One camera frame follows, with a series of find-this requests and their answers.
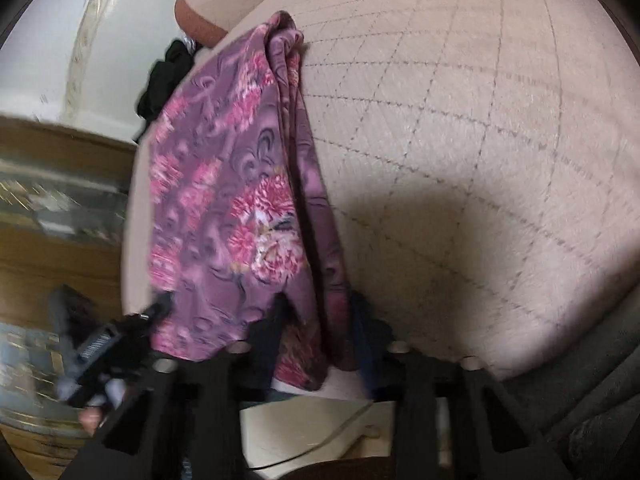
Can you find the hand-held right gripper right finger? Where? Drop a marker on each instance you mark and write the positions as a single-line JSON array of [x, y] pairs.
[[367, 360]]

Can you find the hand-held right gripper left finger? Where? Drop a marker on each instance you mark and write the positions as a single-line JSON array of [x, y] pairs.
[[265, 341]]

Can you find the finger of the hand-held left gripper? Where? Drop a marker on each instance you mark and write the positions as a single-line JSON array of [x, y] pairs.
[[160, 307]]

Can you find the purple floral garment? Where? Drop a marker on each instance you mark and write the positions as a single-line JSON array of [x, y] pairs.
[[225, 185]]

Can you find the person's left hand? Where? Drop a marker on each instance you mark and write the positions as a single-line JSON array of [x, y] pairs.
[[90, 420]]

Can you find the white flat board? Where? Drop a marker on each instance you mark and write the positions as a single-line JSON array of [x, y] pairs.
[[300, 425]]

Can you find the wooden glass-front cabinet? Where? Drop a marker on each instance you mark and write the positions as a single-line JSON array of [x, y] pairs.
[[60, 260]]

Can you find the black cloth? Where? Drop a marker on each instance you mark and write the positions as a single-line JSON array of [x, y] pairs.
[[160, 80]]

